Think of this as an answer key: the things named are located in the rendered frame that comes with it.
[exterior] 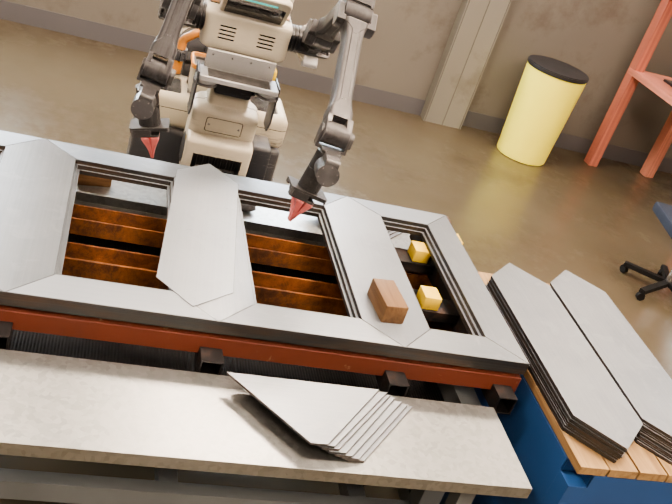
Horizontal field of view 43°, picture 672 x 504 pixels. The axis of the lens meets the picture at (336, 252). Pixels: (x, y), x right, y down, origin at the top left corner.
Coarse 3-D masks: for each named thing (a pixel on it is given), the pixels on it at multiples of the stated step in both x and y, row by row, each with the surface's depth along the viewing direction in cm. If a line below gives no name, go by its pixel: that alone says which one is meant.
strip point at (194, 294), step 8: (160, 280) 192; (168, 280) 193; (176, 280) 194; (176, 288) 191; (184, 288) 192; (192, 288) 193; (200, 288) 194; (208, 288) 195; (184, 296) 190; (192, 296) 191; (200, 296) 192; (208, 296) 193; (216, 296) 194; (192, 304) 188
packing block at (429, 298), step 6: (420, 288) 234; (426, 288) 233; (432, 288) 234; (420, 294) 233; (426, 294) 231; (432, 294) 232; (438, 294) 233; (420, 300) 232; (426, 300) 230; (432, 300) 230; (438, 300) 231; (420, 306) 232; (426, 306) 231; (432, 306) 231; (438, 306) 232
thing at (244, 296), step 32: (0, 160) 219; (64, 224) 203; (320, 224) 246; (416, 224) 259; (64, 256) 193; (448, 288) 236; (128, 320) 182; (160, 320) 183; (192, 320) 184; (384, 352) 199; (416, 352) 201
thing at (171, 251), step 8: (168, 248) 205; (176, 248) 206; (184, 248) 207; (192, 248) 208; (160, 256) 201; (168, 256) 202; (176, 256) 203; (184, 256) 204; (192, 256) 205; (200, 256) 206; (208, 256) 207; (216, 256) 208; (224, 256) 209; (232, 256) 210; (192, 264) 202; (200, 264) 203; (208, 264) 204; (216, 264) 205; (224, 264) 206; (232, 264) 207; (232, 272) 204
